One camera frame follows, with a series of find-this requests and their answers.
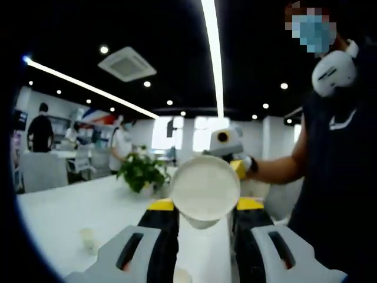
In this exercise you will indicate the green potted plant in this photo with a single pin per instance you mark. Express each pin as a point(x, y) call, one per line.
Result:
point(141, 168)

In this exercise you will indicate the person's right hand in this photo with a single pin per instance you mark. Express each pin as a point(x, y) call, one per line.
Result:
point(250, 166)

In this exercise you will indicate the red blue wall graphic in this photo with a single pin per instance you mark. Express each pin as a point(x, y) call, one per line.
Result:
point(97, 116)

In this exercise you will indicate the dark wall screen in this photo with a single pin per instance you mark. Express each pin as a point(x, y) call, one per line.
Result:
point(21, 119)

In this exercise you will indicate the white table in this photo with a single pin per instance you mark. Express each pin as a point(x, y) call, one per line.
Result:
point(73, 206)

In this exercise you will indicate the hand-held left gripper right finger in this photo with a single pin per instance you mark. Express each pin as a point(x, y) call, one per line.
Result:
point(250, 250)

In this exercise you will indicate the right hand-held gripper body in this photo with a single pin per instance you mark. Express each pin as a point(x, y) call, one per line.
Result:
point(226, 141)

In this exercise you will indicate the ceiling air vent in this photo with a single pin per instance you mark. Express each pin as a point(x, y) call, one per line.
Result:
point(126, 64)

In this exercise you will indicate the white worn device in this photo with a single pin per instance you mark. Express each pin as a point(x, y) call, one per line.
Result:
point(332, 73)

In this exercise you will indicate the monitor on tall stand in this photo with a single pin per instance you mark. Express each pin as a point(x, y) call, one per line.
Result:
point(170, 126)

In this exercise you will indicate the group of round ceiling spotlights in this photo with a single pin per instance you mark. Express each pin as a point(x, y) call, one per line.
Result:
point(104, 49)

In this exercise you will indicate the curved ceiling light strip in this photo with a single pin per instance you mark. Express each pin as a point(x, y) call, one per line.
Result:
point(88, 86)
point(213, 53)

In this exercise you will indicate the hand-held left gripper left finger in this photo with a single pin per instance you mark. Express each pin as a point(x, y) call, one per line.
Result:
point(159, 250)

